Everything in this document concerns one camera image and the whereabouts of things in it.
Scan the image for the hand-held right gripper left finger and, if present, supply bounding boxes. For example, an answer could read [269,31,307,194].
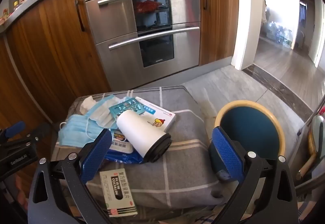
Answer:
[27,129,113,224]

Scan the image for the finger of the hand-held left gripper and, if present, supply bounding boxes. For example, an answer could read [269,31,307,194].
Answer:
[0,121,39,150]

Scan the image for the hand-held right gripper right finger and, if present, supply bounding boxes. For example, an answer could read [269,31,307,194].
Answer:
[208,126,298,224]

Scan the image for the blue bin with yellow rim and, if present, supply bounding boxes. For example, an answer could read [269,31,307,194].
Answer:
[208,100,286,182]

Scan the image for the black label medicine box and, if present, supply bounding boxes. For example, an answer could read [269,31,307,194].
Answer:
[99,169,139,218]

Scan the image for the white cup with black lid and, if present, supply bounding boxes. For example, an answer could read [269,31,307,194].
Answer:
[116,110,172,163]

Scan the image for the silver blister pack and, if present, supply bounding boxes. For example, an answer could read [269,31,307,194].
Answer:
[109,97,149,117]

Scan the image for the white cartoon medicine box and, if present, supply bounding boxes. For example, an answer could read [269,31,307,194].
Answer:
[134,96,177,132]

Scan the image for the blue wet wipes pack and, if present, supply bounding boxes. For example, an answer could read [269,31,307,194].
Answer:
[104,129,144,165]

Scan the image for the grey checked blanket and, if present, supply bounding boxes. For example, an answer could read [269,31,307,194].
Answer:
[51,85,229,222]

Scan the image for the crumpled white tissue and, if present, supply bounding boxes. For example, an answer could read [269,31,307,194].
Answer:
[80,96,97,114]

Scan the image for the wide wooden kitchen cabinet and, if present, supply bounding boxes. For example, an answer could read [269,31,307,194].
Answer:
[0,0,112,125]

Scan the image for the metal pole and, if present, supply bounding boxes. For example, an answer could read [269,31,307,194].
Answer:
[296,97,325,138]

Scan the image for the stainless steel built-in oven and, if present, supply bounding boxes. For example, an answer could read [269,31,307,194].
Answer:
[82,0,201,87]

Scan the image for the narrow wooden cabinet door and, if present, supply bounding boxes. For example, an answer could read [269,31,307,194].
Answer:
[199,0,240,66]

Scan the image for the cluster of water bottles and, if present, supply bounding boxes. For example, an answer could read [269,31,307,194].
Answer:
[265,21,294,48]

